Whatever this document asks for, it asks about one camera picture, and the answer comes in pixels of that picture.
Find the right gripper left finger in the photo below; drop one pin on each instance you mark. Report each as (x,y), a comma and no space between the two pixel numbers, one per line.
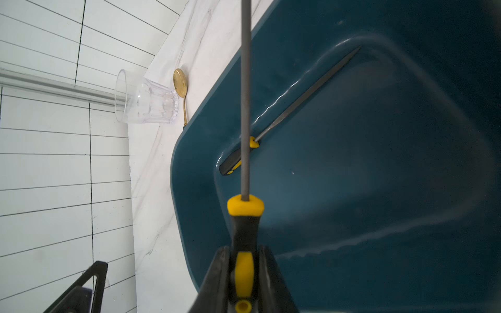
(213,295)

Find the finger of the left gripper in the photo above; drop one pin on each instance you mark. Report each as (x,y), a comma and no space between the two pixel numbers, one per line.
(77,298)

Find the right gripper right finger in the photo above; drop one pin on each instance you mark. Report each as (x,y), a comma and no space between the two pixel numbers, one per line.
(273,294)

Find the file tool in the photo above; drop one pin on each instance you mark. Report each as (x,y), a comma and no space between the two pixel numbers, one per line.
(245,210)
(233,161)

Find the teal storage box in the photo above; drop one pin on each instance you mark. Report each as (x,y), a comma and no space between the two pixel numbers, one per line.
(382,190)

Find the clear plastic cup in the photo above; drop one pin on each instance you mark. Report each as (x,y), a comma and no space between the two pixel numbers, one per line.
(138,100)

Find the gold spoon green handle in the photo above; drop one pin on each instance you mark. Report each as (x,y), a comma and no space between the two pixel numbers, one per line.
(181,87)

